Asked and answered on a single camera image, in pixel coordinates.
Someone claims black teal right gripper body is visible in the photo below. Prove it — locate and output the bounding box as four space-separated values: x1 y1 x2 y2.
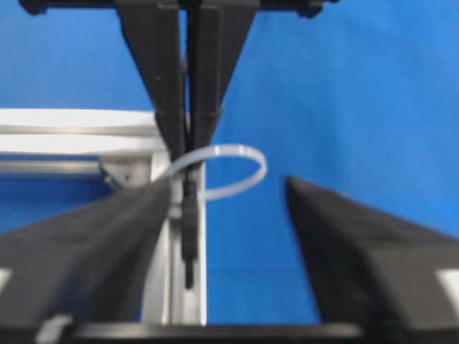
19 0 326 18

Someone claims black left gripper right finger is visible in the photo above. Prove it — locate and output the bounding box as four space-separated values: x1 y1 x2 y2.
285 176 458 343

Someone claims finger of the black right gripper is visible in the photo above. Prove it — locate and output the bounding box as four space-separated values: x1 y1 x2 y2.
188 1 260 150
115 1 186 158

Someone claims white zip tie loop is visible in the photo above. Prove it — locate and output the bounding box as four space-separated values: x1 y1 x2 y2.
160 143 268 201

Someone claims silver aluminium extrusion frame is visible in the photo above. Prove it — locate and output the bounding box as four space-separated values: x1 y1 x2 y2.
1 108 207 325

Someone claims black wire with plug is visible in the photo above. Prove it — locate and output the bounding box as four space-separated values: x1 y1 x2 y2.
181 6 200 290

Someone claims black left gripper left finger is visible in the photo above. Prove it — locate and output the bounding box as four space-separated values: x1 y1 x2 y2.
1 178 171 343

